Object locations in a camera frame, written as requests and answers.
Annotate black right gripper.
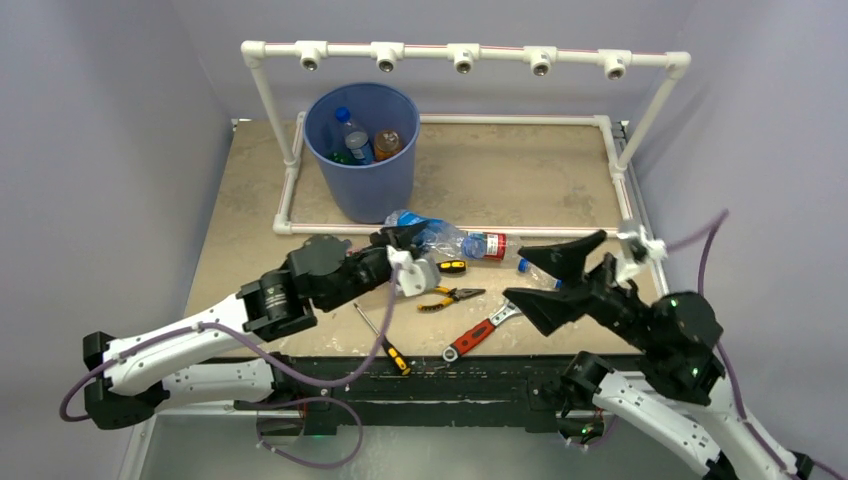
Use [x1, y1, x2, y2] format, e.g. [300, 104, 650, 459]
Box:
[500, 227, 657, 349]

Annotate blue label crushed bottle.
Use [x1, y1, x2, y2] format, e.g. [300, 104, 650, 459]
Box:
[384, 210, 475, 259]

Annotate red label clear bottle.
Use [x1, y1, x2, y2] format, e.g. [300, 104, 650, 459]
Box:
[460, 232, 523, 262]

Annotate short orange juice bottle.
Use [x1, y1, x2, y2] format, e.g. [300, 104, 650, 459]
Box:
[373, 129, 404, 162]

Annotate green plastic bottle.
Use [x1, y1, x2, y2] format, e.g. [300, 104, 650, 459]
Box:
[329, 152, 356, 165]

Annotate small blue label bottle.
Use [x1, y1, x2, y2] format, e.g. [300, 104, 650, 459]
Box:
[334, 107, 376, 166]

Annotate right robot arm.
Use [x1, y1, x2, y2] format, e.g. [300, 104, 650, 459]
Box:
[505, 228, 814, 479]

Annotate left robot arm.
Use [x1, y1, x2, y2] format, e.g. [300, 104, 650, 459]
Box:
[73, 224, 441, 430]

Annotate blue plastic bin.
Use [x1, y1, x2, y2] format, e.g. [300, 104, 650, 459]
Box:
[303, 83, 421, 224]

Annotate pepsi label bottle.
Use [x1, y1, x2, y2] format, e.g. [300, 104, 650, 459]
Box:
[517, 258, 562, 290]

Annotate red adjustable wrench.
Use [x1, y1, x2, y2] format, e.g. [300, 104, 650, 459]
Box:
[442, 300, 522, 363]

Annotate yellow black screwdriver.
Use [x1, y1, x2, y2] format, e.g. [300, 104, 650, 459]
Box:
[353, 303, 411, 376]

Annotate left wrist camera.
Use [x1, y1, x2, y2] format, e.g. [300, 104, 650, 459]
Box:
[386, 246, 441, 298]

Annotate yellow handle pliers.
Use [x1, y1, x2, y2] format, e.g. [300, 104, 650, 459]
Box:
[416, 260, 486, 313]

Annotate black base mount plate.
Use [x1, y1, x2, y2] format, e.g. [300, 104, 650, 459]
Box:
[234, 354, 597, 435]

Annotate white PVC pipe frame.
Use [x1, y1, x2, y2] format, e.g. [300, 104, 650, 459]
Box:
[240, 40, 692, 235]

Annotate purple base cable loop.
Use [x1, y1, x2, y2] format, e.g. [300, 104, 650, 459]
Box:
[254, 396, 364, 470]

